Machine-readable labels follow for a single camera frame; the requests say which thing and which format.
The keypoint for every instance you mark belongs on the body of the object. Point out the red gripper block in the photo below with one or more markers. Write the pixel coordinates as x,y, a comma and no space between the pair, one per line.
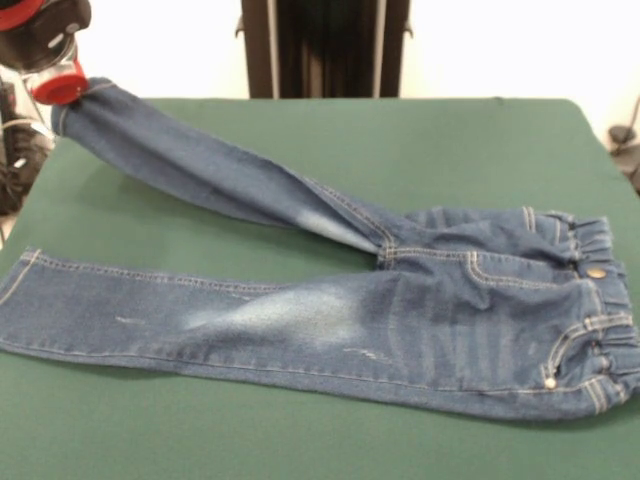
60,87

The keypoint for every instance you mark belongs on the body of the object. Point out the blue denim jeans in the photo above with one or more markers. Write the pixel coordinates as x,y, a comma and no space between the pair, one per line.
350,310

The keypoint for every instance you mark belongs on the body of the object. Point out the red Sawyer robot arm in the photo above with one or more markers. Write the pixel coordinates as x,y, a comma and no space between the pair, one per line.
35,35

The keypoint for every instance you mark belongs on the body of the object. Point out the dark green table cloth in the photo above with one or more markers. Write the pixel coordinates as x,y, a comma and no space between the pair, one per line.
400,150

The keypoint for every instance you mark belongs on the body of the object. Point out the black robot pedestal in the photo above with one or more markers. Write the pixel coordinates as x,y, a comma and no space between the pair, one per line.
325,50

